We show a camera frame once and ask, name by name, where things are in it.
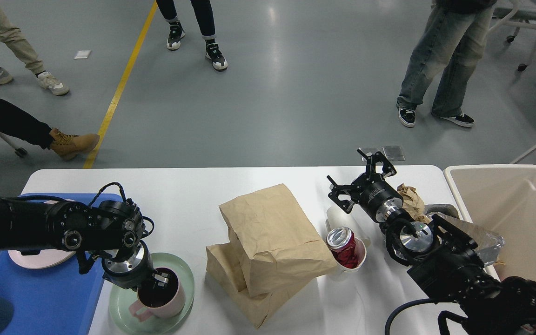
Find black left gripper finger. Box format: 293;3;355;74
151;270;173;294

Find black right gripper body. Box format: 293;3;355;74
355;181;403;223

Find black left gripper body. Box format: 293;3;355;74
102;242;155;291

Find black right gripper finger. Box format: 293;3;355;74
357;148;396;183
327;175;359;214

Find pink mug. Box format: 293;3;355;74
128;267;186;322

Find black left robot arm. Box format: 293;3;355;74
0;188;176;290

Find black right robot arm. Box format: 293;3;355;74
328;151;536;335

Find metal floor socket plate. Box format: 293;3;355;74
359;146;406;161

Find green plate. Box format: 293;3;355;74
109;253;195;335

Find crumpled brown paper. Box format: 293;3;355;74
396;184;432;223

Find white paper cup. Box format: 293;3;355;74
326;206;371;281

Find crushed red soda can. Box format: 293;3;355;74
326;226;359;269

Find grey crumpled wrapper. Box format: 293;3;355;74
424;204;460;219

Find blue plastic tray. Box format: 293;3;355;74
0;194;119;335

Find upper brown paper bag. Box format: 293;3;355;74
219;184;337;296

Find pink plate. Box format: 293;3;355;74
7;199;78;269

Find clear plastic wrapper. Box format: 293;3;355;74
425;212;505;267

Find beige plastic bin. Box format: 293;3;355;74
444;165;536;281

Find white office chair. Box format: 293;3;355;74
489;0;536;72

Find seated person tan boots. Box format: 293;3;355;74
0;98;100;161

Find white paper scrap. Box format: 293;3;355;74
74;50;92;60

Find person in black trousers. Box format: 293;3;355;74
156;0;228;71

